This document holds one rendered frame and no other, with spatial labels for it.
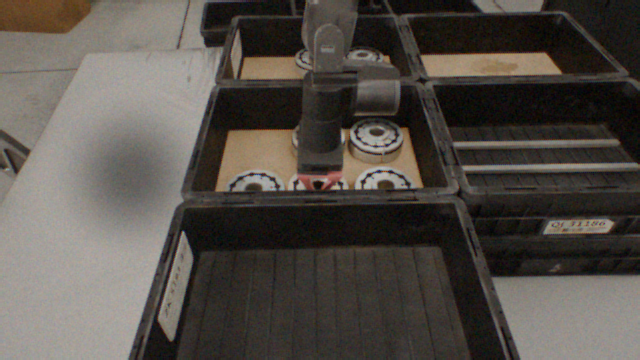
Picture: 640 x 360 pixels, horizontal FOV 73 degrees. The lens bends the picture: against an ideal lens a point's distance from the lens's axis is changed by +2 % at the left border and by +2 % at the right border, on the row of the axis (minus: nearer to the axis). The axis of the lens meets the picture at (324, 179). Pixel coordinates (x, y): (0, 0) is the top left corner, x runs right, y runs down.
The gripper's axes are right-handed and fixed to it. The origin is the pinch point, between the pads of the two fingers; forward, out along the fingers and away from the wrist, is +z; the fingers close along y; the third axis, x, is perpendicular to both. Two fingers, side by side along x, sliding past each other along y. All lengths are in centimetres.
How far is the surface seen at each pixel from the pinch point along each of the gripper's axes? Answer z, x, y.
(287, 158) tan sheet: 4.8, 5.2, 11.3
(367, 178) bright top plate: 0.7, -8.7, 2.4
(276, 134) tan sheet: 4.9, 7.7, 18.7
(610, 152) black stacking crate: 1, -56, 12
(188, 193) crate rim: -4.4, 18.5, -7.0
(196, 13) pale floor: 93, 84, 272
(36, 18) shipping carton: 90, 182, 239
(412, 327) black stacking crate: 3.7, -12.7, -22.6
